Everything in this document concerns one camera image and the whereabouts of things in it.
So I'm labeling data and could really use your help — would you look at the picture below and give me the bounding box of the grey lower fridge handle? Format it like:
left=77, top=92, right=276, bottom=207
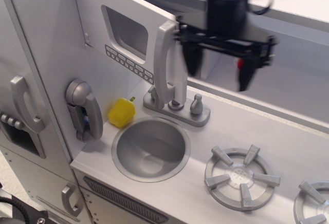
left=61, top=183, right=83, bottom=217

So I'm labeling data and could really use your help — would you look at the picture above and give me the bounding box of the yellow toy bell pepper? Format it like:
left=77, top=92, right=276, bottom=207
left=107, top=97, right=136, bottom=127

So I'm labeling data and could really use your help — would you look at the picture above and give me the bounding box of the grey fridge door handle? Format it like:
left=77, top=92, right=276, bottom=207
left=10, top=75, right=45, bottom=134

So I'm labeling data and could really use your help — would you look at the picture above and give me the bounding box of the red white toy apple slice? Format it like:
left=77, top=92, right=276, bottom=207
left=233, top=57, right=244, bottom=69

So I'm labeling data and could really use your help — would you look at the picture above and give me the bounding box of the grey fridge ice dispenser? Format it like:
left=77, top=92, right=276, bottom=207
left=1, top=111, right=46, bottom=158

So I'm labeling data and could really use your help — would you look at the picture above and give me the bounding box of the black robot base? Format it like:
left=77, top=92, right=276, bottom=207
left=1, top=184, right=54, bottom=223

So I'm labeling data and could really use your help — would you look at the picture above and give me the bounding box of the grey toy stove burner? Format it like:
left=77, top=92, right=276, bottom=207
left=204, top=144, right=281, bottom=212

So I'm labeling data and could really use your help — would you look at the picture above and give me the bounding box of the grey toy wall phone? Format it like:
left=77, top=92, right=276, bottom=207
left=65, top=79, right=103, bottom=143

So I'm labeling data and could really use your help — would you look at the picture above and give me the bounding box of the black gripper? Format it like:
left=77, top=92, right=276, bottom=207
left=176, top=0, right=277, bottom=91

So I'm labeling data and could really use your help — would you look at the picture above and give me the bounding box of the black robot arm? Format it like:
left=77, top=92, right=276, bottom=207
left=176, top=0, right=277, bottom=91

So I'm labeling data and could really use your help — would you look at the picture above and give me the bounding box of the round silver sink bowl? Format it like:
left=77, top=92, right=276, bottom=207
left=111, top=117, right=191, bottom=183

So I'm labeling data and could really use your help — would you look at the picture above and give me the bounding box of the grey microwave door handle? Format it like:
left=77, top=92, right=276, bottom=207
left=153, top=21, right=175, bottom=103

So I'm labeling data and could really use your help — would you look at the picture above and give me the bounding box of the grey oven vent panel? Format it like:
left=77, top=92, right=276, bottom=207
left=83, top=177, right=168, bottom=223

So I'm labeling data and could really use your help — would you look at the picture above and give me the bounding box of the white toy microwave door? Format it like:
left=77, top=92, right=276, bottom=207
left=76, top=0, right=187, bottom=104

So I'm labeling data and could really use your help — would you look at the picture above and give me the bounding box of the grey toy faucet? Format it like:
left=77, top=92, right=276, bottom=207
left=143, top=87, right=211, bottom=127

